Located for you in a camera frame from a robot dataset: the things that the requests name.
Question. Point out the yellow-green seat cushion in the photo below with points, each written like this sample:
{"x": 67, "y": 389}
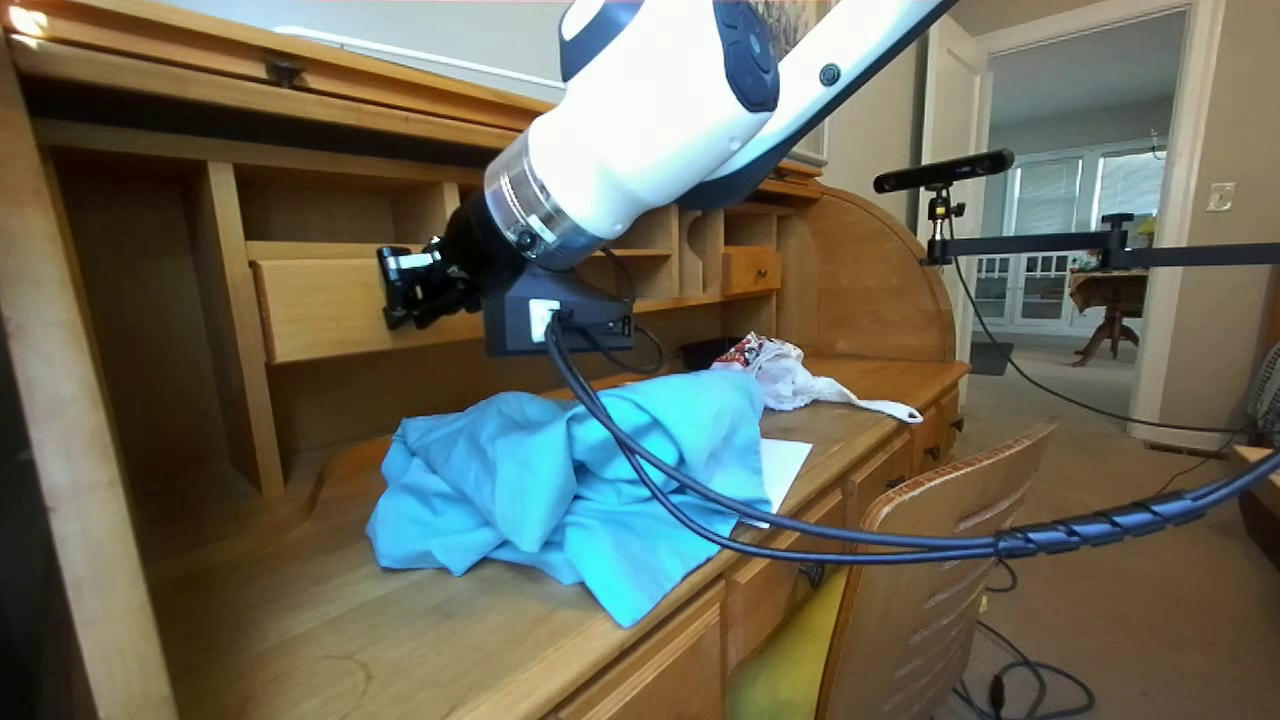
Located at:
{"x": 785, "y": 665}

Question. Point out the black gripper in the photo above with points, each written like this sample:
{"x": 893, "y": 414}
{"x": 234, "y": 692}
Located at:
{"x": 475, "y": 255}

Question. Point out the dark pedestal table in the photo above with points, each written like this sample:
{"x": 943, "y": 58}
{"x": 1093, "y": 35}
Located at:
{"x": 1113, "y": 289}

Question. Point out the wooden desk front drawer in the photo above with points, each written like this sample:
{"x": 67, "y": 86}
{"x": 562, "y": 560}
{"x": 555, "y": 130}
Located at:
{"x": 761, "y": 601}
{"x": 880, "y": 465}
{"x": 943, "y": 426}

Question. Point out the black floor bin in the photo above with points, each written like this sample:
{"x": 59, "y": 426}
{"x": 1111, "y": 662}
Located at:
{"x": 993, "y": 357}

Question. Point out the small wooden drawer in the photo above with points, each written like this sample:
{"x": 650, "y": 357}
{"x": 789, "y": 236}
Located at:
{"x": 754, "y": 271}
{"x": 323, "y": 304}

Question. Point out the white paper sheet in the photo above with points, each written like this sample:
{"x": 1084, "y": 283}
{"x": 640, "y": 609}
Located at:
{"x": 785, "y": 471}

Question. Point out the black tripod stand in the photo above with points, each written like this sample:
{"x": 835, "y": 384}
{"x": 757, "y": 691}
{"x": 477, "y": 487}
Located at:
{"x": 1053, "y": 200}

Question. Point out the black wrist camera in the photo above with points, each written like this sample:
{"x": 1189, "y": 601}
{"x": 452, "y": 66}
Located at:
{"x": 555, "y": 312}

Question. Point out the white light switch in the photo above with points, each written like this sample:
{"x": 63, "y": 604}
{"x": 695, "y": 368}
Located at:
{"x": 1222, "y": 197}

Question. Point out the white patterned cloth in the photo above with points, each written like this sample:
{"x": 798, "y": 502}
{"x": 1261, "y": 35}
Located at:
{"x": 785, "y": 383}

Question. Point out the black bar camera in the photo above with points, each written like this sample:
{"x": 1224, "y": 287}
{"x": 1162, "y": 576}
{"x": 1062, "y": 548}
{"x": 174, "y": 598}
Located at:
{"x": 947, "y": 169}

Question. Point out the wooden chair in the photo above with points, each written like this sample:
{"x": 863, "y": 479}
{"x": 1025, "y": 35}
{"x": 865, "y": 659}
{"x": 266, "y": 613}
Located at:
{"x": 921, "y": 613}

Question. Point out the wooden roll-top desk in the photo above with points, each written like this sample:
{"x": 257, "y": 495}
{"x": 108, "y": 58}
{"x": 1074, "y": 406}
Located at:
{"x": 266, "y": 613}

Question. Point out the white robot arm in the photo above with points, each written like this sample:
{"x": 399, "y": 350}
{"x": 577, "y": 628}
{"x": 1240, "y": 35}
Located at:
{"x": 652, "y": 123}

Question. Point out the blue cloth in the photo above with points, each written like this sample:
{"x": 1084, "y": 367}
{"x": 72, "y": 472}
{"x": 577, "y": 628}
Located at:
{"x": 533, "y": 495}

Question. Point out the brown wooden furniture piece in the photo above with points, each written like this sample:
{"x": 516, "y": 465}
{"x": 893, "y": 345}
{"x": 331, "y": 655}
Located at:
{"x": 1261, "y": 513}

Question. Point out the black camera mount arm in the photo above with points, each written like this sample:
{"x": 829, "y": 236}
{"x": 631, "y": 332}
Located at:
{"x": 1040, "y": 245}

